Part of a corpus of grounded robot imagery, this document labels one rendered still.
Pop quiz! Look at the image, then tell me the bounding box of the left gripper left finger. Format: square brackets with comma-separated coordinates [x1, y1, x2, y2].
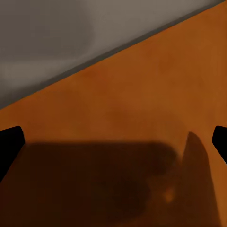
[0, 126, 25, 182]

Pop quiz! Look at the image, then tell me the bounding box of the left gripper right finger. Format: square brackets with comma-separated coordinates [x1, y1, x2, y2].
[212, 126, 227, 164]

